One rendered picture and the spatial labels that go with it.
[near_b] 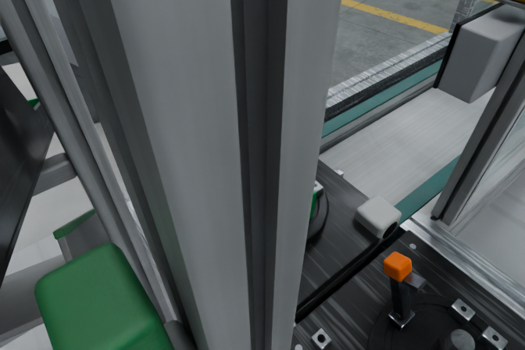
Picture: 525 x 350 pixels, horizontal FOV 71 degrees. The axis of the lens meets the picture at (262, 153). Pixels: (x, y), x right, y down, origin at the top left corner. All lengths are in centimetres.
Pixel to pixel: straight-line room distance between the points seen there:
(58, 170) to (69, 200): 52
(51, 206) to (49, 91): 57
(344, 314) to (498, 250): 35
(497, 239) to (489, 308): 24
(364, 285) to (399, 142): 35
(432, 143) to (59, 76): 67
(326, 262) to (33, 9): 40
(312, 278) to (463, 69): 28
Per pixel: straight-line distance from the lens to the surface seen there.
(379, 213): 52
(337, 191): 56
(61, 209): 76
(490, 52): 40
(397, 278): 39
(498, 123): 47
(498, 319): 52
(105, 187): 27
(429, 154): 75
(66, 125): 23
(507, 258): 73
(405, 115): 83
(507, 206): 80
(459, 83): 42
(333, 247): 50
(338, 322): 46
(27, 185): 18
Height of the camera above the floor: 139
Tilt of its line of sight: 44 degrees down
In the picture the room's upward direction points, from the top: straight up
